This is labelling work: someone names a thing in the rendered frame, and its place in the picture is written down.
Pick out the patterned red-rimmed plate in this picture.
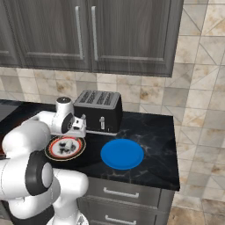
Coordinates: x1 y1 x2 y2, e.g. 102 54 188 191
44 134 87 163

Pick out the grey drawer front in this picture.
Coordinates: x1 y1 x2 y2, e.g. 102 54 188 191
87 177 163 211
77 197 160 225

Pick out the silver drawer handle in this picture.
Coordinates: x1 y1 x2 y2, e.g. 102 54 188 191
102 186 141 200
104 214 138 225

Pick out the silver cupboard handle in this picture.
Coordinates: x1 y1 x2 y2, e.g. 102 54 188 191
75 5 84 61
90 5 99 62

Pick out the blue plate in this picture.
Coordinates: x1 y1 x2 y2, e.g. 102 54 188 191
100 138 145 171

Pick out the black and silver toaster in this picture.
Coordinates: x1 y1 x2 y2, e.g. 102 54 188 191
73 89 124 135

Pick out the grey wood cupboard door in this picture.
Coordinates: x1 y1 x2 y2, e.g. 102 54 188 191
0 0 22 68
87 0 185 78
11 0 92 73

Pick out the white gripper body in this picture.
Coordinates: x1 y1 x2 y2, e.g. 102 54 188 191
69 114 88 139

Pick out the black and white dessert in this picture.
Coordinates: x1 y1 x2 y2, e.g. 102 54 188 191
57 139 78 156

